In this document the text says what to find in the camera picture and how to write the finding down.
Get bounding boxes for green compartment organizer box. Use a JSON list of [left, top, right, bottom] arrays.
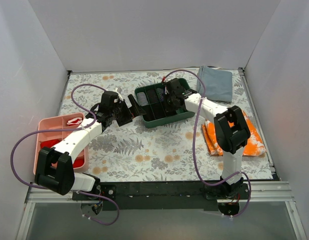
[[134, 78, 195, 128]]

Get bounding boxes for light blue cloth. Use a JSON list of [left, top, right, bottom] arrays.
[[196, 66, 233, 103]]

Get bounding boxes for orange white patterned cloth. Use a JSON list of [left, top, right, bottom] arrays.
[[201, 111, 266, 157]]

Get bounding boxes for black boxer underwear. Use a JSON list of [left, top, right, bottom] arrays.
[[164, 102, 177, 117]]

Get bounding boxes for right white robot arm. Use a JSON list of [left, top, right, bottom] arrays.
[[162, 78, 251, 199]]

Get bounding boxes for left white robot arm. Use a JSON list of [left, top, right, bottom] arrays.
[[34, 91, 146, 200]]

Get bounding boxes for grey white rolled sock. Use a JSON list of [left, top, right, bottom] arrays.
[[136, 92, 149, 107]]

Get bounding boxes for blue patterned rolled sock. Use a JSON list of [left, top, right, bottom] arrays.
[[156, 88, 165, 102]]

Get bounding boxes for black speckled rolled sock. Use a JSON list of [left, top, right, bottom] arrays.
[[147, 89, 159, 104]]

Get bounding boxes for red white rolled cloth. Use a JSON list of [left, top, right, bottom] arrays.
[[66, 117, 83, 126]]

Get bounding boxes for pink compartment organizer tray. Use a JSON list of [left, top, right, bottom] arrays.
[[33, 112, 90, 177]]

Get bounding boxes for red rolled cloth lower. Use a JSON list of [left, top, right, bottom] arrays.
[[72, 156, 85, 169]]

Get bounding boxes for red rolled cloth middle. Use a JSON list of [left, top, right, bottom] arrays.
[[39, 138, 61, 149]]

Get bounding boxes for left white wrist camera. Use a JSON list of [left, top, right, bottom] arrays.
[[114, 87, 124, 102]]

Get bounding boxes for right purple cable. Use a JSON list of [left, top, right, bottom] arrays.
[[161, 69, 252, 218]]

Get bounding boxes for purple cable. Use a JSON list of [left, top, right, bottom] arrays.
[[10, 83, 120, 226], [161, 69, 252, 218]]

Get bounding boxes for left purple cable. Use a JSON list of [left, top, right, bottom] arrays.
[[10, 83, 120, 226]]

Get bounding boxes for aluminium frame rail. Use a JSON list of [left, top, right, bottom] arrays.
[[25, 181, 295, 203]]

